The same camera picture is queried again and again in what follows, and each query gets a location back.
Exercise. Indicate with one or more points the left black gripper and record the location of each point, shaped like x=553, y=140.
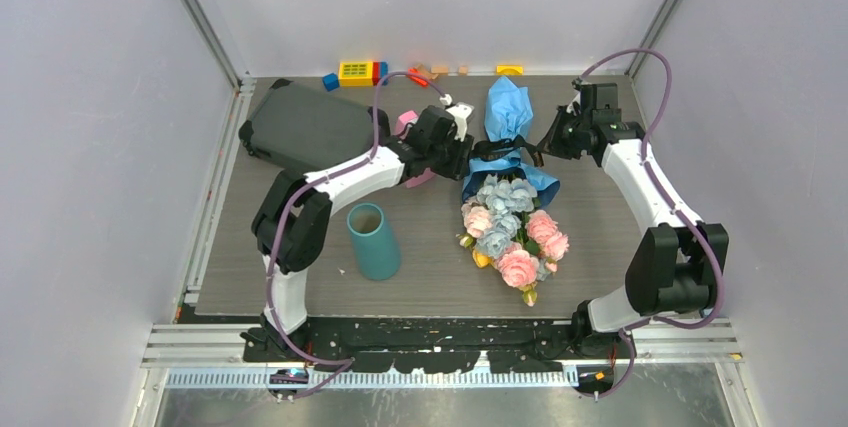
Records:
x=458, y=167

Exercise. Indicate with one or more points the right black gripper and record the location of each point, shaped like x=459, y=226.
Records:
x=553, y=144

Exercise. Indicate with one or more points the black ribbon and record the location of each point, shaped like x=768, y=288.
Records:
x=493, y=150

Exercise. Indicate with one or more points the blue flower bouquet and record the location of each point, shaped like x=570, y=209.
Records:
x=506, y=226

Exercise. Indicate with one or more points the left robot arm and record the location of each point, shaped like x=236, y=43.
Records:
x=291, y=224

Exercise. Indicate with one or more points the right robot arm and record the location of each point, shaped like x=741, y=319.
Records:
x=676, y=273

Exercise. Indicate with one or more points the teal vase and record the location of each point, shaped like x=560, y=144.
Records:
x=376, y=249

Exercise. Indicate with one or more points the pink metronome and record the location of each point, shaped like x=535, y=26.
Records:
x=403, y=123

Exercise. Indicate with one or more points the orange red toy block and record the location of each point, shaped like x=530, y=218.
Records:
x=417, y=77

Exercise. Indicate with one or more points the yellow arch toy block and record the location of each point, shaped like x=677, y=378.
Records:
x=509, y=69

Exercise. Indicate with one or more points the red blue toy block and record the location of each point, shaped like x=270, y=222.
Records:
x=379, y=71

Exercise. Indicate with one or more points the blue toy cube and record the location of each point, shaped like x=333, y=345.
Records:
x=331, y=82

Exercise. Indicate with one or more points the grey black case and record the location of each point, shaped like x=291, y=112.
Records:
x=302, y=128

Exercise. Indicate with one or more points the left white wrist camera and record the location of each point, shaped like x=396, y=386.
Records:
x=461, y=113

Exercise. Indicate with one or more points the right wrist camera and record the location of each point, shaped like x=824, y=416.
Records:
x=597, y=104

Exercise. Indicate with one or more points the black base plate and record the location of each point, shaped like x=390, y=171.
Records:
x=437, y=345

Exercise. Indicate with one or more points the aluminium frame rail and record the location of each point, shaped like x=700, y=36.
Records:
x=202, y=356

